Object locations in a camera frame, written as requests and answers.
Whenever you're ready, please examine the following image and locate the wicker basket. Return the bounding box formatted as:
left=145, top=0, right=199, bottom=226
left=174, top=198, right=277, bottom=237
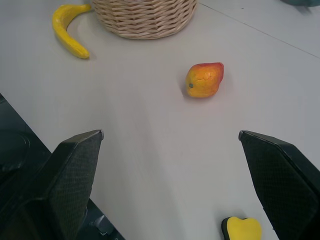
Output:
left=91, top=0, right=198, bottom=41

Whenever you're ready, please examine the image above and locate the dark teal object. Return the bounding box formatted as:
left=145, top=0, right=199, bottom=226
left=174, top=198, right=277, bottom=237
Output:
left=280, top=0, right=320, bottom=8

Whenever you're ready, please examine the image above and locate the orange red toy mango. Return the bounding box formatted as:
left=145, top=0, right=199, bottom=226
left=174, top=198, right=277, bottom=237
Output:
left=185, top=62, right=225, bottom=98

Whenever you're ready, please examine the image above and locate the yellow and black sponge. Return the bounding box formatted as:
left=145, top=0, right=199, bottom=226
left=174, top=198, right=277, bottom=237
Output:
left=221, top=216, right=263, bottom=240

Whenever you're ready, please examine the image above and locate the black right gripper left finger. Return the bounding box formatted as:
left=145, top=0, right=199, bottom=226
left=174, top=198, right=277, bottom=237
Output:
left=0, top=129, right=104, bottom=240

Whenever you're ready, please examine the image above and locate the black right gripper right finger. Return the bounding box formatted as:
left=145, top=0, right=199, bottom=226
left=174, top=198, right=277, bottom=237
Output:
left=238, top=130, right=320, bottom=240

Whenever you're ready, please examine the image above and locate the yellow toy banana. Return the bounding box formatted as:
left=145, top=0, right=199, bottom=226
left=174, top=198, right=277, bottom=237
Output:
left=51, top=3, right=92, bottom=60

